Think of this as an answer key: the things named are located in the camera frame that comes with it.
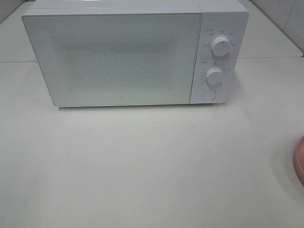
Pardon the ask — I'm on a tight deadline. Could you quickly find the lower white control knob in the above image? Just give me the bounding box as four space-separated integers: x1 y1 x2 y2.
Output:
205 67 224 85

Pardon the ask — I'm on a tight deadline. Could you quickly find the round door release button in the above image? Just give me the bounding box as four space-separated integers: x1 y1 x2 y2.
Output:
202 89 216 101

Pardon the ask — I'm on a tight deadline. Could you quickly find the white microwave door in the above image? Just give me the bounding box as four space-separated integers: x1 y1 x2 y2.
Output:
23 13 201 107

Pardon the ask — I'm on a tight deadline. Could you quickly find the pink round plate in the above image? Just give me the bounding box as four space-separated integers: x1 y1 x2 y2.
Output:
294 136 304 186

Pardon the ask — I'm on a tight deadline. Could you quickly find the upper white control knob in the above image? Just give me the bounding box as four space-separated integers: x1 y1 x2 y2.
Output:
211 35 231 57

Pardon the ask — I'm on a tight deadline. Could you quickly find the white microwave oven body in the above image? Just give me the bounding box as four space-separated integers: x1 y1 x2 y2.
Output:
22 0 249 105

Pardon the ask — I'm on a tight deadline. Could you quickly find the white control knob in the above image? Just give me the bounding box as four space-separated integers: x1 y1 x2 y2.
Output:
211 35 231 57
205 67 224 85

